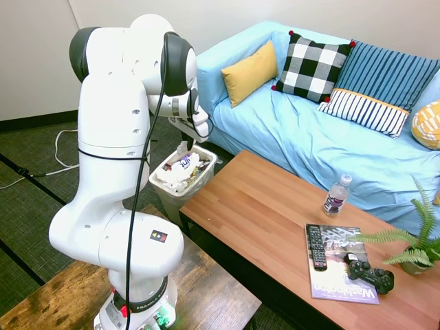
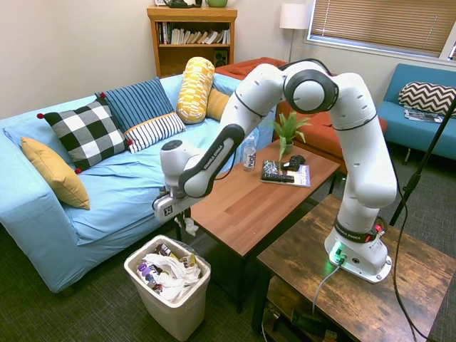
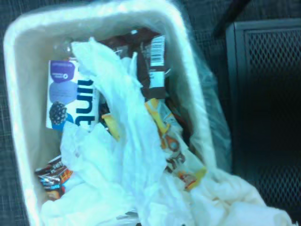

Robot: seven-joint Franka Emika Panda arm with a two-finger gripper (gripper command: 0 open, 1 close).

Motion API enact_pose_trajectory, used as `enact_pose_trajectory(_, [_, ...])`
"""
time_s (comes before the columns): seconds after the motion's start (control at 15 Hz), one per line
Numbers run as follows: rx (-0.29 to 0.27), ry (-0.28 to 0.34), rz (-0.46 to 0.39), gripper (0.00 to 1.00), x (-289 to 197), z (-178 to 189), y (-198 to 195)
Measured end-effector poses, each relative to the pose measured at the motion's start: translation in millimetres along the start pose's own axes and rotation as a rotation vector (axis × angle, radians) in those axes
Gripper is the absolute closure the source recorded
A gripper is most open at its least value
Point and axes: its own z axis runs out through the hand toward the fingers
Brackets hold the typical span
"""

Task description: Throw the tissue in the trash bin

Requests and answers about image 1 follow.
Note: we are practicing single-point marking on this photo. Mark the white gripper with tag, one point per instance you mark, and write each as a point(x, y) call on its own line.
point(201, 127)

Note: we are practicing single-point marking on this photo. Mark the white tissue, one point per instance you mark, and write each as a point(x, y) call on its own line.
point(181, 148)

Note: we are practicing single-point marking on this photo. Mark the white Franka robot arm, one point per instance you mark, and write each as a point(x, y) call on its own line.
point(110, 137)

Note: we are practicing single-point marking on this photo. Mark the crumpled white paper trash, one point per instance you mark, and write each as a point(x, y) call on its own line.
point(172, 178)

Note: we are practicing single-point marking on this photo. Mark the cream plastic trash bin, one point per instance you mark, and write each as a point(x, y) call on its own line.
point(172, 206)

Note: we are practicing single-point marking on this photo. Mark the plain mustard yellow pillow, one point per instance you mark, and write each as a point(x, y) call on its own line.
point(247, 75)

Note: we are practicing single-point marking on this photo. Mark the light blue covered sofa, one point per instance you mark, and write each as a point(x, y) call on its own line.
point(292, 137)

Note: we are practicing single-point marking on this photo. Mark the black white checkered pillow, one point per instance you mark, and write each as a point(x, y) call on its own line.
point(309, 68)

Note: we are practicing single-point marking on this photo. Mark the rustic dark wood robot table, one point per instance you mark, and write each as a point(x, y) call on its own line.
point(213, 295)

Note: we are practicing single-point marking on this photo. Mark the clear bottle purple label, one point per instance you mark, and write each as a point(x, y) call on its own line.
point(335, 199)

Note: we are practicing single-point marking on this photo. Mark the black TV remote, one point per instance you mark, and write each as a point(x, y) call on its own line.
point(316, 247)

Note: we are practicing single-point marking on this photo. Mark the white navy striped pillow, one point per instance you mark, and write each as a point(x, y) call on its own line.
point(364, 110)

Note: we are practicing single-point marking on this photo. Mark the Washington magazine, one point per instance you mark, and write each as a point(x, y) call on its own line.
point(337, 285)

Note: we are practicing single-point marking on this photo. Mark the blue striped pillow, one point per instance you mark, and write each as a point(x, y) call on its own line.
point(385, 75)

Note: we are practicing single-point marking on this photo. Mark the black game controller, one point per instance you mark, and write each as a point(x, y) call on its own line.
point(369, 273)

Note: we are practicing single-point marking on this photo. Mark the yellow white patterned bolster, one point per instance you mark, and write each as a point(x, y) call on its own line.
point(428, 127)

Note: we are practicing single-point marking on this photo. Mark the mustard striped bolster pillow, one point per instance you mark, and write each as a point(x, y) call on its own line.
point(437, 198)

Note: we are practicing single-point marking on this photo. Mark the potted green fern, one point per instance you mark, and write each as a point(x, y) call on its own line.
point(417, 254)

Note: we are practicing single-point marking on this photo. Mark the wooden coffee table black frame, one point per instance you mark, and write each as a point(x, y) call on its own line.
point(258, 213)

